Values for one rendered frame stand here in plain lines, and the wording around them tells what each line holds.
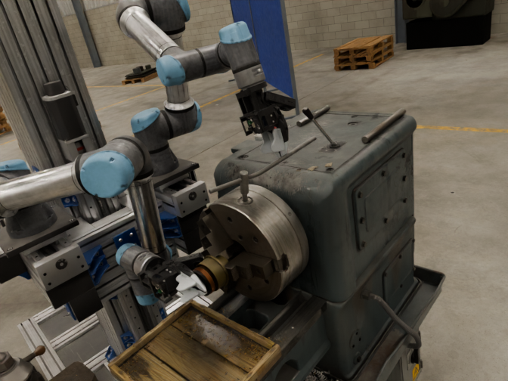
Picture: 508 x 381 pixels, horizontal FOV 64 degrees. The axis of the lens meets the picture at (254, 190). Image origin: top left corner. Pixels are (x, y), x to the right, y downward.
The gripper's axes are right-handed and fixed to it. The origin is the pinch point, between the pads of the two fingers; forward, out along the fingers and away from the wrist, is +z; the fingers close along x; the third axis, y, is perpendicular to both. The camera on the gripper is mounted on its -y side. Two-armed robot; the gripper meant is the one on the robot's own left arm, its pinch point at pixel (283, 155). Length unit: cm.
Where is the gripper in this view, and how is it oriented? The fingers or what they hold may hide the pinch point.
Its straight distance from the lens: 111.9
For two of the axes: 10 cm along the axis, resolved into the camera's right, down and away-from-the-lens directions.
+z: 3.4, 9.0, 2.5
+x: 6.7, -0.5, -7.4
